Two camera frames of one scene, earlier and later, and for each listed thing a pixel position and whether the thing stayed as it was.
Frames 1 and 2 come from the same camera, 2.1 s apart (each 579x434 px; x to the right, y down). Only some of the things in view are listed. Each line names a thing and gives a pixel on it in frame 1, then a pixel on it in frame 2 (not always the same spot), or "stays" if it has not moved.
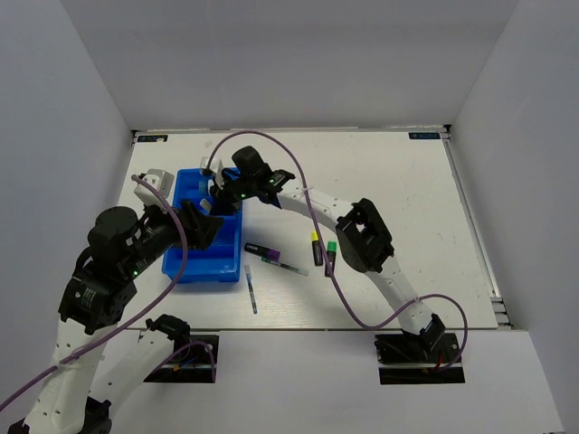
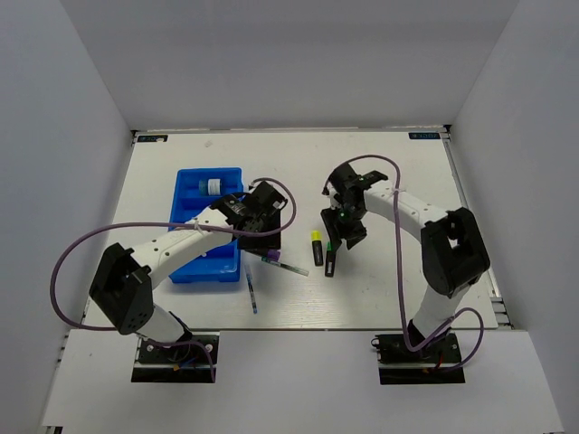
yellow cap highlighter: (317, 249) stays
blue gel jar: (203, 188) stays
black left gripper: (201, 229) to (265, 242)
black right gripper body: (234, 191) to (351, 219)
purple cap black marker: (262, 251) stays
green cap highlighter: (331, 253) stays
